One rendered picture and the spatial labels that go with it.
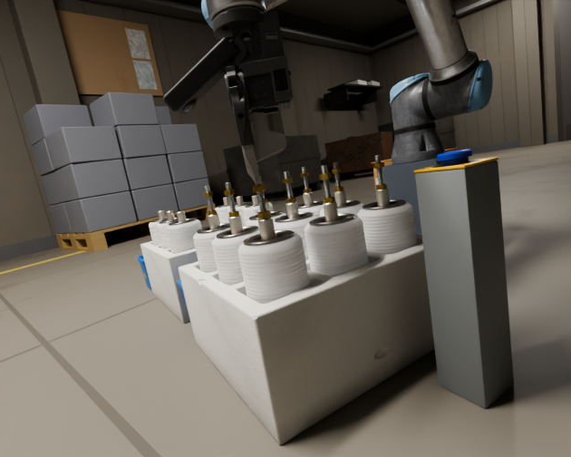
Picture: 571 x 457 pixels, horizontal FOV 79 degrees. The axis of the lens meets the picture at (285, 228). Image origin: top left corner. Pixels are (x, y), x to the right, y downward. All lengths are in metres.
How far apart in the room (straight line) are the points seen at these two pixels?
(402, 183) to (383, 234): 0.47
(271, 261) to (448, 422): 0.30
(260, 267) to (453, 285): 0.25
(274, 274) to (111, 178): 2.57
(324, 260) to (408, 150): 0.60
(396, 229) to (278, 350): 0.28
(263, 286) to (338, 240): 0.13
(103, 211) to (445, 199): 2.66
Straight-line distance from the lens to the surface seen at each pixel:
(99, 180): 2.94
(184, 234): 0.96
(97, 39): 4.42
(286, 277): 0.48
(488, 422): 0.55
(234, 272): 0.58
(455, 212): 0.46
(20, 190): 3.88
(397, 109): 1.10
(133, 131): 3.11
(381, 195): 0.63
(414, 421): 0.54
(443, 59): 1.00
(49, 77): 3.94
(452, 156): 0.48
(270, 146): 0.47
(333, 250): 0.53
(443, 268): 0.50
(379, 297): 0.55
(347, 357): 0.54
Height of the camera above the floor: 0.35
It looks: 10 degrees down
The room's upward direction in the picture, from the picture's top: 10 degrees counter-clockwise
